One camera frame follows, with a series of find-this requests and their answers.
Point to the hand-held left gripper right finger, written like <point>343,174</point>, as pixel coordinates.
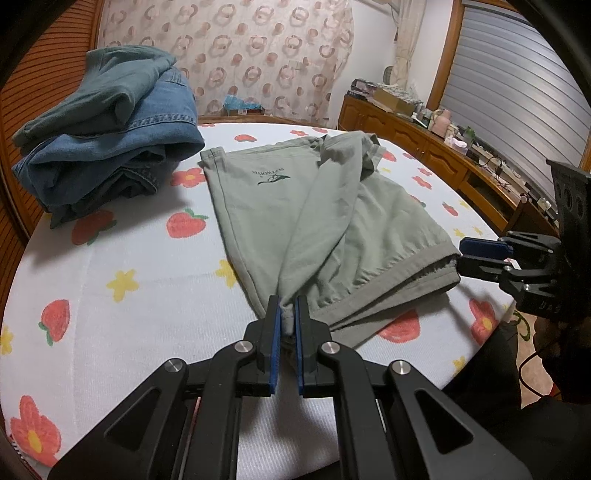
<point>301,353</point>

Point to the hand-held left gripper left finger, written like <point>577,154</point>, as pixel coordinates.
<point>275,344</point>

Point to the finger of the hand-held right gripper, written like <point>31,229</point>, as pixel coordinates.
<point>480,266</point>
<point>482,247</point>

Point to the grey-green pants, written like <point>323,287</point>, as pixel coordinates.
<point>286,207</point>

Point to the blue denim jeans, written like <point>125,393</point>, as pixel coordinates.
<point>138,134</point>

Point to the teal pants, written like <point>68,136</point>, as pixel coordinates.
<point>120,78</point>

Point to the pink jug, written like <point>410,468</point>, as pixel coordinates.
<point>441,122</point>

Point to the wooden sideboard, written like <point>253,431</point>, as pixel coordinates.
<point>406,138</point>

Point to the grey window blind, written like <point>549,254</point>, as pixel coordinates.
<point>508,83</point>

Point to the cardboard box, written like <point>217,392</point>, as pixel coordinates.
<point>392,101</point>

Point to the person's dark clothing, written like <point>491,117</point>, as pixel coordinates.
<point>508,438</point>

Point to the cream window curtain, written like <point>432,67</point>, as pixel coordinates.
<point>406,50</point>

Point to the blue packets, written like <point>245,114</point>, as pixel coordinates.
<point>242,106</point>

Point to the wooden louvered wardrobe door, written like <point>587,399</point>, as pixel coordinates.
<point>41,74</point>

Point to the wooden window frame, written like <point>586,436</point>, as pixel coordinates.
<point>445,55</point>

